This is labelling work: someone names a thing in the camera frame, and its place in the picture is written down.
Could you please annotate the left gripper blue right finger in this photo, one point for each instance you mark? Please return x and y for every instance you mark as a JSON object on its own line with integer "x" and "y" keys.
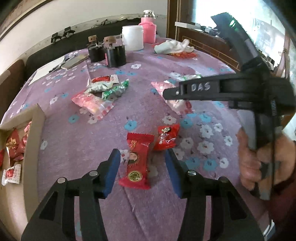
{"x": 176, "y": 173}

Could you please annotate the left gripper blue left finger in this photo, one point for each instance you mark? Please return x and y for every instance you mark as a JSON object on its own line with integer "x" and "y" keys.
{"x": 109, "y": 171}

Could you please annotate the long red candy bar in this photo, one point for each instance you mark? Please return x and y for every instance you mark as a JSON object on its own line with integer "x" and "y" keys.
{"x": 137, "y": 169}

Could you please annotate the small red candy packet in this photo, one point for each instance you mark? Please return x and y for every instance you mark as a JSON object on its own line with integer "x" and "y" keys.
{"x": 167, "y": 136}

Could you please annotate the pink cartoon snack packet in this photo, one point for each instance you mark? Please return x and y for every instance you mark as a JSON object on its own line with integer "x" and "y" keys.
{"x": 97, "y": 106}

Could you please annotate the white red sauce packet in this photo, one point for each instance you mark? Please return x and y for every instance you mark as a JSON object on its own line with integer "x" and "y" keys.
{"x": 106, "y": 79}

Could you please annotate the shiny dark red snack bag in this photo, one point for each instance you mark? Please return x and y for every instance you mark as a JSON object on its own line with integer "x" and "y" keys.
{"x": 13, "y": 141}

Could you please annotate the person's right hand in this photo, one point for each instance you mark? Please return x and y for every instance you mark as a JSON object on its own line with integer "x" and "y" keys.
{"x": 250, "y": 161}

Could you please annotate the purple floral tablecloth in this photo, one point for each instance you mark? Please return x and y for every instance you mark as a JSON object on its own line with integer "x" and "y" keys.
{"x": 73, "y": 142}

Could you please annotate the green white candy packet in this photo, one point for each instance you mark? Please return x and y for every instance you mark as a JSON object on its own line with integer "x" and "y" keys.
{"x": 116, "y": 91}

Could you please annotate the red shiny wrapper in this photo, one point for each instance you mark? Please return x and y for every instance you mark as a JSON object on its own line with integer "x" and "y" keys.
{"x": 184, "y": 55}

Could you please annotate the black cylinder holder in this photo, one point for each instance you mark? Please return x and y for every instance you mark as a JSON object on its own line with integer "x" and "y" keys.
{"x": 114, "y": 51}
{"x": 95, "y": 49}

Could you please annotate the wooden brown cabinet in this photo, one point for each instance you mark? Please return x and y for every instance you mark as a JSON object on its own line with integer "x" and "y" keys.
{"x": 182, "y": 11}

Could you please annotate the white crumpled cloth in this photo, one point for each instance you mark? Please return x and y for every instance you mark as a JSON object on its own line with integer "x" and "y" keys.
{"x": 173, "y": 47}

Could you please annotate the brown cardboard box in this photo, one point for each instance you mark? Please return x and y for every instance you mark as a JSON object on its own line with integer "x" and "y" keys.
{"x": 19, "y": 201}

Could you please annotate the black pen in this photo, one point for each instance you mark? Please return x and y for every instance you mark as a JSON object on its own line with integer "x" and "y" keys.
{"x": 57, "y": 66}

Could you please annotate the white lined notepad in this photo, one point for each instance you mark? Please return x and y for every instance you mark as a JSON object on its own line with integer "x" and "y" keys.
{"x": 44, "y": 70}

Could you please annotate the black sofa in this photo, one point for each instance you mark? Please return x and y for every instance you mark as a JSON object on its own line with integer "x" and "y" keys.
{"x": 77, "y": 41}

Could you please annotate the white plastic jar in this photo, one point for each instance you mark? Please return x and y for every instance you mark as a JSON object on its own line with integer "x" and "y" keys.
{"x": 133, "y": 37}

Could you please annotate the maroon armchair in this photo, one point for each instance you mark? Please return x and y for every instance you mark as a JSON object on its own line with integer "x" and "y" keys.
{"x": 12, "y": 81}

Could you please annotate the pink sleeved bottle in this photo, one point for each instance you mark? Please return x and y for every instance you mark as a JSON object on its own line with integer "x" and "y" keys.
{"x": 148, "y": 23}

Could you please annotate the framed wall picture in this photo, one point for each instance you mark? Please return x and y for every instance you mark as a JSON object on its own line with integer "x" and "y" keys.
{"x": 14, "y": 11}

